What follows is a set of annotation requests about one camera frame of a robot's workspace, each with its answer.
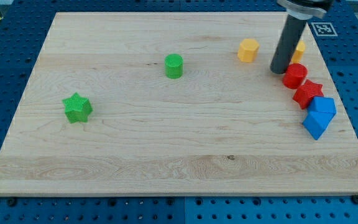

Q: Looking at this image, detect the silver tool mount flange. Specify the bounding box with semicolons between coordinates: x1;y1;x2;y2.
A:
277;0;334;20

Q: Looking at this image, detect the yellow block behind stick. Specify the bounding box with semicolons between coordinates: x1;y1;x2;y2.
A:
291;40;306;63

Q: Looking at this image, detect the dark grey pusher stick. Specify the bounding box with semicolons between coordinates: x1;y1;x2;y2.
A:
270;15;307;74

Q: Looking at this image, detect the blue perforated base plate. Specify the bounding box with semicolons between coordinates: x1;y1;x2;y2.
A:
0;1;358;223

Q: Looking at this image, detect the green star block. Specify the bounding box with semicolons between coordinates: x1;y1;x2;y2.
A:
62;93;93;123

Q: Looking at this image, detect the red cylinder block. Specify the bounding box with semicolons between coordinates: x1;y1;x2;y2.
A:
282;63;308;89

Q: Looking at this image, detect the blue cube block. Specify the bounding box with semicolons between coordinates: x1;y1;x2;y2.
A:
303;111;335;140

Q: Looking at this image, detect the red star block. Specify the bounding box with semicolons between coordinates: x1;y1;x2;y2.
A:
293;80;324;110

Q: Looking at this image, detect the green cylinder block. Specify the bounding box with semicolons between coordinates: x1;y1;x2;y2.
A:
164;54;183;79

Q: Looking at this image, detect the white fiducial marker tag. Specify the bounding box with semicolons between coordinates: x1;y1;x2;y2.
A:
311;22;337;37

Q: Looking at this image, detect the yellow hexagon block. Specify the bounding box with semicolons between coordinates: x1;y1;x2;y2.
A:
237;39;259;63

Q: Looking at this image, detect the light wooden board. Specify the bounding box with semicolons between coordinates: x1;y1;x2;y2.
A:
0;12;358;197

